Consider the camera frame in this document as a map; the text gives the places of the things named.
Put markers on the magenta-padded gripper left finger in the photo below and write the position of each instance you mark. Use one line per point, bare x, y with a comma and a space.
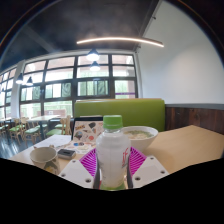
78, 173

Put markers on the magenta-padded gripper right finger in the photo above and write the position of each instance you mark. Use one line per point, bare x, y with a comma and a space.
148, 170

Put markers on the green-capped clear drink bottle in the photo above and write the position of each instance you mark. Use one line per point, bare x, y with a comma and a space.
112, 153

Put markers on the small dark box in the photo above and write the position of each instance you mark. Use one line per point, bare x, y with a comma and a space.
66, 153

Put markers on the white ceramic bowl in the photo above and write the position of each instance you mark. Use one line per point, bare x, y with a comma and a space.
141, 136

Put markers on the beige ceramic cup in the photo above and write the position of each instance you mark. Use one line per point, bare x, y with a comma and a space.
44, 158

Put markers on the white paper sheet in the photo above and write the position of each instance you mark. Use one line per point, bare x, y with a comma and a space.
53, 140

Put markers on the sticker-covered laptop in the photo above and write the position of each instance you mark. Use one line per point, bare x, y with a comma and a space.
87, 130

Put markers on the green upholstered bench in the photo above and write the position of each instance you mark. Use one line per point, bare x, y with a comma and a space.
133, 111

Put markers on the green-seated wooden chairs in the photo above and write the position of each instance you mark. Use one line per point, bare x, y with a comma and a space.
31, 130

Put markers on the wooden dining table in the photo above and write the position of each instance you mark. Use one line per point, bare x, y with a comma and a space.
43, 117

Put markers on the large dark-framed window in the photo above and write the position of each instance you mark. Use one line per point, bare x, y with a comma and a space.
60, 75

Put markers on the dark pendant ceiling lamps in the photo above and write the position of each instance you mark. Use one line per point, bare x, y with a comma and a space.
92, 55

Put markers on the long curved ceiling light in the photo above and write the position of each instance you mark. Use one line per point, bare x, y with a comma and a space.
120, 39

